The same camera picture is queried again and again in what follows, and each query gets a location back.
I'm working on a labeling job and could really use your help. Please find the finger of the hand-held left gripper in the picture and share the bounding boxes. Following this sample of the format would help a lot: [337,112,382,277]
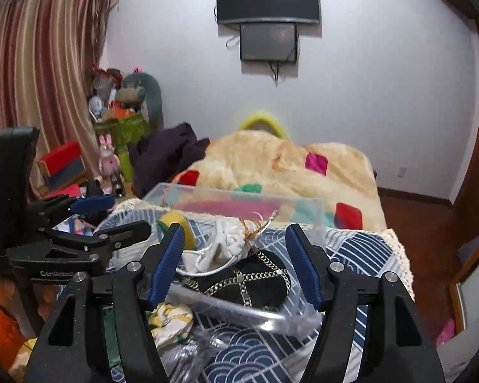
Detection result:
[34,194,116,228]
[44,220,152,256]

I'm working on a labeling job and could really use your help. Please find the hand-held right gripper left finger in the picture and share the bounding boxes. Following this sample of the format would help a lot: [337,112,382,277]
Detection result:
[24,223,185,383]

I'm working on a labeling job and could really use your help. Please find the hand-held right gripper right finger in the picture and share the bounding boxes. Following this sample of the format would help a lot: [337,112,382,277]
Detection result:
[286,223,445,383]

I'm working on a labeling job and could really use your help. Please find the black chain bag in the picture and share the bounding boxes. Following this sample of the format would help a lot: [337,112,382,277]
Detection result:
[184,249,292,311]

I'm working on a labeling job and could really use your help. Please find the person's left hand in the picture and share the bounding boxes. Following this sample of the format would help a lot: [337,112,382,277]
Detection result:
[0,278,60,328]

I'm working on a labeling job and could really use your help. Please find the colourful book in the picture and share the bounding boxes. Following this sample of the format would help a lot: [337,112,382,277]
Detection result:
[59,216,97,237]

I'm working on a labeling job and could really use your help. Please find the yellow green ball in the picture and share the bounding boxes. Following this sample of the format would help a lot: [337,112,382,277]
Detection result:
[158,212,195,249]

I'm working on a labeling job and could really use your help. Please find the pink bunny toy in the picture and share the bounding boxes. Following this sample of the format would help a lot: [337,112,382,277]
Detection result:
[98,135,123,183]

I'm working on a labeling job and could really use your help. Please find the red grey box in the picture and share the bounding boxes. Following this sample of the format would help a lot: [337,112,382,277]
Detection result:
[37,140,88,191]

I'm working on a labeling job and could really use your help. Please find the yellow floral cloth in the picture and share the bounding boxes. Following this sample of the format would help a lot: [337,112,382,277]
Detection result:
[149,302,194,352]

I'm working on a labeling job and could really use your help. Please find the clear plastic bag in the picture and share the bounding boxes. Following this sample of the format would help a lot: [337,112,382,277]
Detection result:
[162,278,325,338]

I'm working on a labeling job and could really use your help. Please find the green plastic stool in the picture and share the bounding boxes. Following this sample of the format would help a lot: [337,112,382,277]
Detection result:
[93,112,151,181]

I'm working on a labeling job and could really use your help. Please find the dark purple clothing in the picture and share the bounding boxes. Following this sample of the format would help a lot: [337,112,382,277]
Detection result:
[128,123,211,199]

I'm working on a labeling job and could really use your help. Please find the cream crochet blanket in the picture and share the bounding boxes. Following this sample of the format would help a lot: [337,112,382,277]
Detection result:
[377,227,416,303]

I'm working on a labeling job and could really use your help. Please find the pile of toys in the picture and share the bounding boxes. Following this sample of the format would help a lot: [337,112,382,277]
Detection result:
[88,67,125,124]

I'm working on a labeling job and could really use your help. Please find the blue patterned bedsheet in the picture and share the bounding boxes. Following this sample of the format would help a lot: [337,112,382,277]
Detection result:
[92,207,400,383]

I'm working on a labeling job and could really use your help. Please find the striped pink curtain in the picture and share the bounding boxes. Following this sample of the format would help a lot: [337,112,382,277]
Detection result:
[0,0,119,201]

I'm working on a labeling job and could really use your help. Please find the beige plush blanket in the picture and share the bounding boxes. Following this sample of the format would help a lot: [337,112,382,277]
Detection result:
[171,131,387,233]

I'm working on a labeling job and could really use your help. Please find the grey green dinosaur plush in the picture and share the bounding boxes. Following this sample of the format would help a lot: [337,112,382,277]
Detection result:
[115,71,164,131]

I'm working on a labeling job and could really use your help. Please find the pink cloth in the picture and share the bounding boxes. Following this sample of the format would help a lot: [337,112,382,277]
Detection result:
[434,318,457,347]

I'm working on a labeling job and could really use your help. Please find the white drawstring pouch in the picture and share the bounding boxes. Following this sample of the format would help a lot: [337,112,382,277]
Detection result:
[176,216,265,278]

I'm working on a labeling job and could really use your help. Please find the black hanging cable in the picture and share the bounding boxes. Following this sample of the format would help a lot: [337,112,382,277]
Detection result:
[269,62,285,87]

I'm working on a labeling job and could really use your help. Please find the wooden door frame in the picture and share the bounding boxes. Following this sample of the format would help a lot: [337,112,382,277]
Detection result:
[418,0,479,256]

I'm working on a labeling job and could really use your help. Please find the small black wall monitor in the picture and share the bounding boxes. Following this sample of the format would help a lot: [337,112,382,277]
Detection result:
[239,23,299,65]

